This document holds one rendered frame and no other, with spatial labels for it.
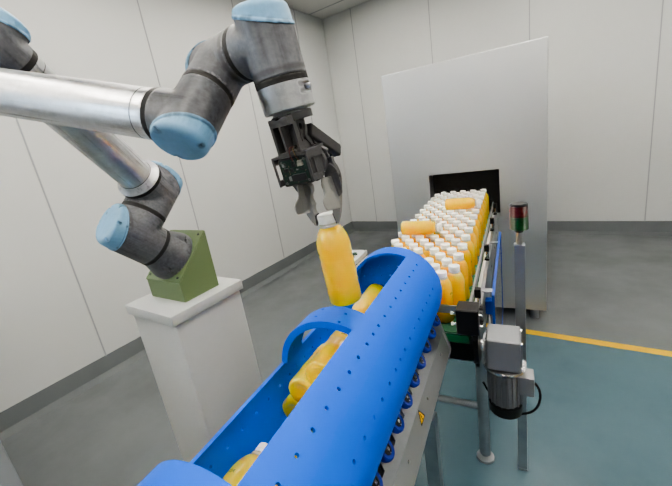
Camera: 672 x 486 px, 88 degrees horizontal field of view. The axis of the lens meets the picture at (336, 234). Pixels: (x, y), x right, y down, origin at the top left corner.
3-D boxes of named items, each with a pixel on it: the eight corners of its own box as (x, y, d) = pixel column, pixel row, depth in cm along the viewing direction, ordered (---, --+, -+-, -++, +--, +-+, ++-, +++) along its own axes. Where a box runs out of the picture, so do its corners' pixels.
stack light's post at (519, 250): (517, 469, 160) (513, 245, 132) (517, 461, 164) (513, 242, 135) (527, 471, 158) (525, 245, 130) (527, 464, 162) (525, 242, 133)
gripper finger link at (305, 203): (292, 233, 66) (285, 186, 62) (306, 222, 71) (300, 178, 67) (307, 234, 65) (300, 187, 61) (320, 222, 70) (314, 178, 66)
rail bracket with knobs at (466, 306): (451, 337, 116) (448, 309, 113) (454, 325, 122) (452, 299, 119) (483, 341, 111) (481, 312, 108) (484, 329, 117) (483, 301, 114)
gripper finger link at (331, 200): (327, 232, 63) (305, 186, 60) (339, 220, 68) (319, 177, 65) (341, 228, 61) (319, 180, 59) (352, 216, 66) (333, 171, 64)
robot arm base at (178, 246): (149, 276, 136) (126, 266, 129) (171, 233, 143) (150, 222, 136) (177, 282, 126) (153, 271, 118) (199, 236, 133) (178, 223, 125)
